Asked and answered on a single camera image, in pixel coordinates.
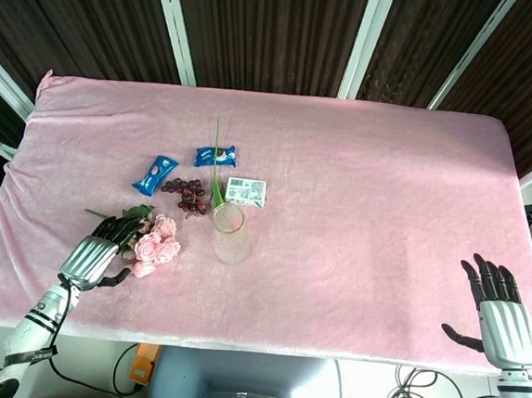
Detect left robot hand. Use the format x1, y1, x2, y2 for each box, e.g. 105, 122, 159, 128
56, 211, 141, 296

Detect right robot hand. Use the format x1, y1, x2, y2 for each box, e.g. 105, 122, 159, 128
437, 250, 532, 372

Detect pink rose bouquet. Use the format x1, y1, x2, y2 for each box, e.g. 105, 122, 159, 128
79, 199, 186, 282

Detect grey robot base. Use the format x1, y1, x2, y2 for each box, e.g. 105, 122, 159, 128
145, 342, 351, 398

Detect clear glass vase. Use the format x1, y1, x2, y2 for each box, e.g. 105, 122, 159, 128
207, 202, 254, 267

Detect blue cookie snack packet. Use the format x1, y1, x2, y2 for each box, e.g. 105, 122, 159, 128
192, 142, 239, 172
129, 152, 179, 199

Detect dark purple grape bunch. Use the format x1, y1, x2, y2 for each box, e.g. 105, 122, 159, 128
159, 175, 214, 217

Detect orange tool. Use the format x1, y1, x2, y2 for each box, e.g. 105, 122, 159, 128
128, 342, 162, 386

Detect green grass blade stem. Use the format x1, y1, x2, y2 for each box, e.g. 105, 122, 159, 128
207, 118, 234, 210

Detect white green carton box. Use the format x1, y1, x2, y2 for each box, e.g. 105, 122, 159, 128
224, 175, 268, 209

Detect pink velvet tablecloth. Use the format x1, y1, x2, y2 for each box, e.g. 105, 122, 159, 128
0, 65, 532, 379

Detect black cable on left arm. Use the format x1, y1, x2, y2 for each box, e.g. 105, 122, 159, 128
41, 277, 152, 398

